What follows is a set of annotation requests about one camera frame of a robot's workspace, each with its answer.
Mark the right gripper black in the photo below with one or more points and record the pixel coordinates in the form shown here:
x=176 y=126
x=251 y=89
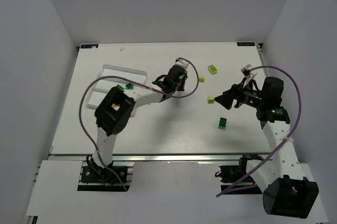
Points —
x=235 y=98

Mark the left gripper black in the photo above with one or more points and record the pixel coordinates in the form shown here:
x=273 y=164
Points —
x=163 y=82

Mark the pale lime square lego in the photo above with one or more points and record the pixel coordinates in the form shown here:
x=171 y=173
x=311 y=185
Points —
x=210 y=99

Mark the dark green hollow lego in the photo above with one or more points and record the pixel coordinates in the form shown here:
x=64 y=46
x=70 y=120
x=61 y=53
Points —
x=222 y=123

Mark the lime hollow lego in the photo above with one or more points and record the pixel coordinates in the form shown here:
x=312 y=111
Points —
x=212 y=69

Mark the pale lime small lego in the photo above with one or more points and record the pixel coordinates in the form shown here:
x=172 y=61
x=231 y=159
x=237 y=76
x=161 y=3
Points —
x=201 y=78

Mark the dark green small lego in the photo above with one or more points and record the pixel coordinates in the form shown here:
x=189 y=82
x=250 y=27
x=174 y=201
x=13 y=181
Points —
x=129 y=86

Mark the orange rounded lego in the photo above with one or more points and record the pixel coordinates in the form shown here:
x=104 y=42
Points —
x=115 y=106

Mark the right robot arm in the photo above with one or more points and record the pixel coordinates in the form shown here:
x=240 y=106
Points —
x=286 y=190

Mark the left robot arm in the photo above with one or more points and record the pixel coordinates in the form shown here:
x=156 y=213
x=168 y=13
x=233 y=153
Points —
x=111 y=122

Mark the right blue label sticker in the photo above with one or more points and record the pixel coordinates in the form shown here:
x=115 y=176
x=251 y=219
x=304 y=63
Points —
x=245 y=44

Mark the blue label sticker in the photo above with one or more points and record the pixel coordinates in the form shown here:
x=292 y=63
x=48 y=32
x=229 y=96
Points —
x=245 y=44
x=89 y=46

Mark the left blue label sticker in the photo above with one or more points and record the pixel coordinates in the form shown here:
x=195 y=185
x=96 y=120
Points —
x=89 y=46

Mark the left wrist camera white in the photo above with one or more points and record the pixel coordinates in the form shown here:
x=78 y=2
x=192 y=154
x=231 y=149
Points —
x=181 y=62

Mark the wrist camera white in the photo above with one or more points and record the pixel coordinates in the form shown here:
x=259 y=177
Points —
x=181 y=62
x=248 y=75

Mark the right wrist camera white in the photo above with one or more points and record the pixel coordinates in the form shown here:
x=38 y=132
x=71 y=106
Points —
x=248 y=75

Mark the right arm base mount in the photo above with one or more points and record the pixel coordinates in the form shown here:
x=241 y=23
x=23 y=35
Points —
x=228 y=174

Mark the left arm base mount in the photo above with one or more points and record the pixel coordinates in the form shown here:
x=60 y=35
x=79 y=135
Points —
x=95 y=178

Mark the aluminium table rail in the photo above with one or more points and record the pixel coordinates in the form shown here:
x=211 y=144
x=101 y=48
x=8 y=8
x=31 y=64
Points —
x=164 y=157

